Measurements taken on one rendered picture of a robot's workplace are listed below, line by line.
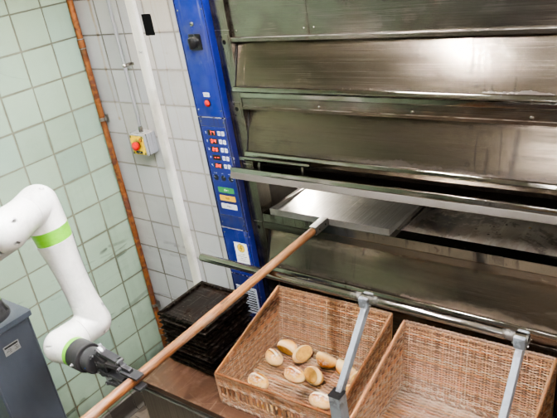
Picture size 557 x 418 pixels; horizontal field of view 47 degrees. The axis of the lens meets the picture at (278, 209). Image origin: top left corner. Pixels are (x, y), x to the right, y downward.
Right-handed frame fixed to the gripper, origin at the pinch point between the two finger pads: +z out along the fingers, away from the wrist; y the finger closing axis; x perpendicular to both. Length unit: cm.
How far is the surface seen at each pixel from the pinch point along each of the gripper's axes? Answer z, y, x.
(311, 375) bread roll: 1, 54, -74
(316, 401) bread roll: 11, 55, -64
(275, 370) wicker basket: -18, 59, -75
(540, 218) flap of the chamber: 84, -24, -85
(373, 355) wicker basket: 27, 40, -81
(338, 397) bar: 40, 22, -40
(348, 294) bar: 32, 1, -62
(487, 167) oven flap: 64, -32, -98
